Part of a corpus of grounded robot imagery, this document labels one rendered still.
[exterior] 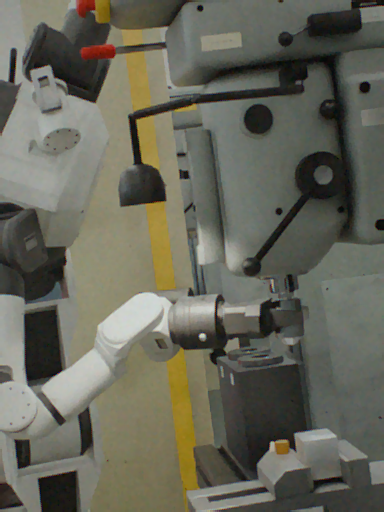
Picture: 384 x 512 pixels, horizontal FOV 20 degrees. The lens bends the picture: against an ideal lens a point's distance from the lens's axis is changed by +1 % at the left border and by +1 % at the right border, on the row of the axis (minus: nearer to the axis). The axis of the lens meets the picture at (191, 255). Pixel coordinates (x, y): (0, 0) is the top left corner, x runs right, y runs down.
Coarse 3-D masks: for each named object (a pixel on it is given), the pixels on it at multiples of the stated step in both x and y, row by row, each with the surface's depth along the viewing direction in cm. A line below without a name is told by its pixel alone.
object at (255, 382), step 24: (216, 360) 223; (240, 360) 208; (264, 360) 205; (288, 360) 208; (240, 384) 203; (264, 384) 204; (288, 384) 204; (240, 408) 205; (264, 408) 204; (288, 408) 205; (240, 432) 208; (264, 432) 204; (288, 432) 205; (240, 456) 212
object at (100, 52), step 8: (88, 48) 176; (96, 48) 176; (104, 48) 176; (112, 48) 176; (120, 48) 177; (128, 48) 177; (136, 48) 177; (144, 48) 178; (152, 48) 178; (160, 48) 178; (88, 56) 176; (96, 56) 176; (104, 56) 177; (112, 56) 177
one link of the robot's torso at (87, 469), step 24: (96, 408) 227; (0, 432) 223; (96, 432) 224; (96, 456) 225; (24, 480) 221; (48, 480) 226; (72, 480) 228; (96, 480) 226; (24, 504) 225; (48, 504) 229; (72, 504) 231
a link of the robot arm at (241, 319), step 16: (192, 304) 174; (208, 304) 173; (224, 304) 174; (240, 304) 174; (256, 304) 170; (192, 320) 173; (208, 320) 172; (224, 320) 173; (240, 320) 171; (256, 320) 168; (192, 336) 173; (208, 336) 173; (224, 336) 175; (240, 336) 171; (256, 336) 170
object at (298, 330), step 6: (276, 306) 171; (282, 306) 171; (288, 306) 170; (294, 306) 171; (300, 306) 172; (300, 324) 172; (276, 330) 172; (282, 330) 171; (288, 330) 171; (294, 330) 171; (300, 330) 171; (276, 336) 173; (282, 336) 171; (288, 336) 171; (294, 336) 171
